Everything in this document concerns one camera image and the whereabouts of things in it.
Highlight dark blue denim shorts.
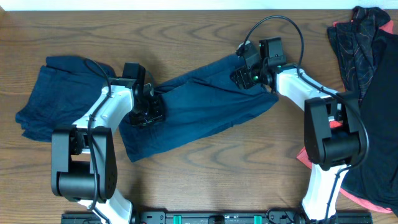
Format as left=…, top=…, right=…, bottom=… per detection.
left=119, top=55, right=278, bottom=162

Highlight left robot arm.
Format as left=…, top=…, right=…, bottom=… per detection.
left=51, top=63, right=165, bottom=223

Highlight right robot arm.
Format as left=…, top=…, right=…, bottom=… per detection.
left=231, top=37, right=369, bottom=223

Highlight folded dark blue garment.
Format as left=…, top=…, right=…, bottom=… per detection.
left=16, top=55, right=116, bottom=142

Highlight black patterned garment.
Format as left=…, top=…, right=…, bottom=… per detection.
left=326, top=6, right=393, bottom=101

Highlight black red-trimmed shorts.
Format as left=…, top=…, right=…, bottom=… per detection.
left=295, top=20, right=398, bottom=215

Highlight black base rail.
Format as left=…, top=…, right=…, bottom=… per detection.
left=60, top=208, right=373, bottom=224

